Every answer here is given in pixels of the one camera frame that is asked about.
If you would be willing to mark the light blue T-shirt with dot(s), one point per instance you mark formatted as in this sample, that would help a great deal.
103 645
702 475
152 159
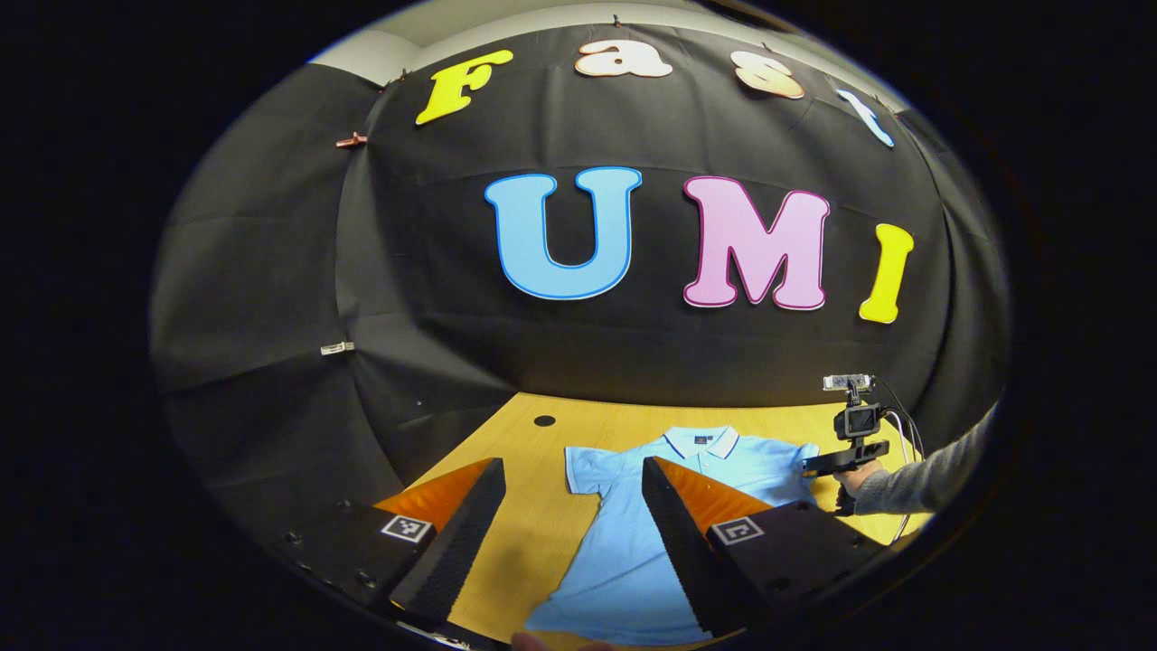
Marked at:
624 579

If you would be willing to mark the black backdrop cloth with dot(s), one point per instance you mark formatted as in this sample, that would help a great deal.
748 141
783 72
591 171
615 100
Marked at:
434 271

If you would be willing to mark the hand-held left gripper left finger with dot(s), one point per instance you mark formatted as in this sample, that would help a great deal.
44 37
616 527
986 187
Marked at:
461 551

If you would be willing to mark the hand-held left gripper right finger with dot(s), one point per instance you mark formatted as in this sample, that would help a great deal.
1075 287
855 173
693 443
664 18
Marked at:
682 551

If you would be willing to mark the white backdrop clip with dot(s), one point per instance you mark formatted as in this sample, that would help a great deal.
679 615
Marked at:
336 348

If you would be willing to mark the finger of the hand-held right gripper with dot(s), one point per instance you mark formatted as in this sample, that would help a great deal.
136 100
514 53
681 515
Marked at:
818 467

